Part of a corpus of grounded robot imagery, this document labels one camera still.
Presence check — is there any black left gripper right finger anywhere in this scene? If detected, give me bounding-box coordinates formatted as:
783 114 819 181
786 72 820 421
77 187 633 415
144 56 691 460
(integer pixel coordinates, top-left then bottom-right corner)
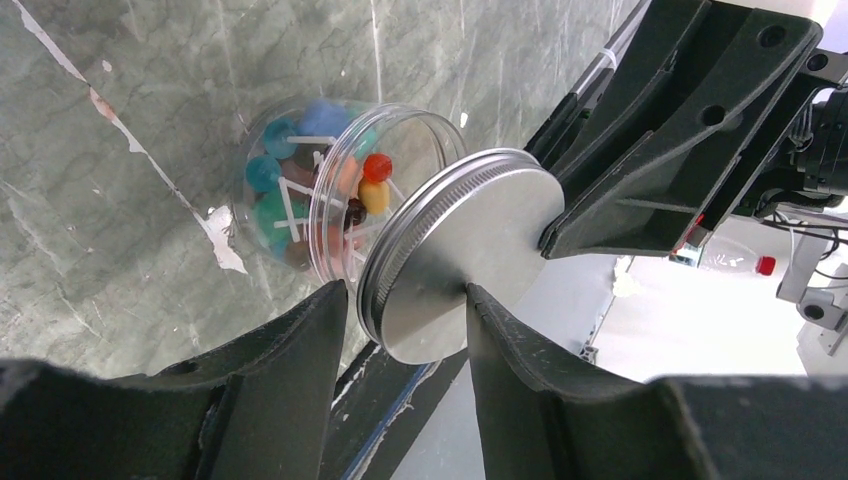
466 284 847 479

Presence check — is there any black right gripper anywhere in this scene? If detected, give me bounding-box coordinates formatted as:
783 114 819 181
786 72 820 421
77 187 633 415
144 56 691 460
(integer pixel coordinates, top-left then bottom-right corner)
540 1 847 259

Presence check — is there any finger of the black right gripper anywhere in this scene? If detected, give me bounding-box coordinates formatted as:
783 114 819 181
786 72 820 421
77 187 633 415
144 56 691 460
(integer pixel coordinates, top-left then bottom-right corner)
523 1 670 179

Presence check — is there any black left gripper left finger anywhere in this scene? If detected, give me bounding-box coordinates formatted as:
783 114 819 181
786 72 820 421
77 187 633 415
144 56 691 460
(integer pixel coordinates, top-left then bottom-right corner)
1 281 348 479

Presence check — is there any white jar lid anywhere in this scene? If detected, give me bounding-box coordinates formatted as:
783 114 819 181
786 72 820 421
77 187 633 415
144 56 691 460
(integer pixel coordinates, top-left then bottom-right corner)
356 148 564 365

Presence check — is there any clear plastic jar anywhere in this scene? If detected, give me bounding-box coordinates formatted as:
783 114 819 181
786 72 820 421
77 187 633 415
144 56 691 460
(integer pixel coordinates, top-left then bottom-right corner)
231 97 468 287

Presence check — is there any red capped plastic bottle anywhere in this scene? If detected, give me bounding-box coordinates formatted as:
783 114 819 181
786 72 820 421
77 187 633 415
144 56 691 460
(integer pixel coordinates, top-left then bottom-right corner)
698 235 777 277

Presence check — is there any aluminium frame rail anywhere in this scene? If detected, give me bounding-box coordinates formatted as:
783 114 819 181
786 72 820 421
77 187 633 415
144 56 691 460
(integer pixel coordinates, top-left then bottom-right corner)
571 0 650 95

